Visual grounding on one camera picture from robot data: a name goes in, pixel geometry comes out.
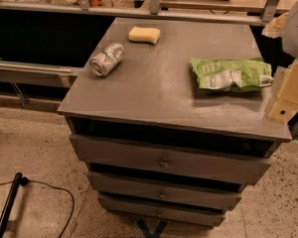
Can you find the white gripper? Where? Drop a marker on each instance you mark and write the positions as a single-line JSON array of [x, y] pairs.
[[297, 34]]

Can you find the top grey drawer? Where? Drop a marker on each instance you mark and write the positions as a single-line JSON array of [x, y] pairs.
[[145, 157]]

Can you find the silver soda can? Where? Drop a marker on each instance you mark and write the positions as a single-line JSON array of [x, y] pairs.
[[104, 62]]

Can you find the black pole on floor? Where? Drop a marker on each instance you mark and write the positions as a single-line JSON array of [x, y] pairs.
[[9, 203]]

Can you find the left metal shelf rail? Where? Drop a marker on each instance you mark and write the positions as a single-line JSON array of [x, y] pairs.
[[32, 84]]

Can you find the grey drawer cabinet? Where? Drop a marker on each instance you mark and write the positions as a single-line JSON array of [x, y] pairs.
[[152, 98]]

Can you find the middle grey drawer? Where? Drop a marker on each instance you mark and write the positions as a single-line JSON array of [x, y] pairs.
[[164, 191]]

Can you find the metal rail frame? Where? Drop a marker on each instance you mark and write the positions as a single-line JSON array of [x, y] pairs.
[[247, 12]]

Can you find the grey drawer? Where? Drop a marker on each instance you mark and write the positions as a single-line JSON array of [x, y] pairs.
[[145, 157], [162, 211], [164, 191]]

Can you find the yellow sponge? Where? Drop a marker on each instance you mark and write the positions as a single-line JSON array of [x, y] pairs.
[[146, 35]]

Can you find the bottom grey drawer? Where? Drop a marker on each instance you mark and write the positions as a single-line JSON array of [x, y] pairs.
[[162, 211]]

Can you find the green chip bag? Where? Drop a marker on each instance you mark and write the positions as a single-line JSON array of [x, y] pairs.
[[232, 75]]

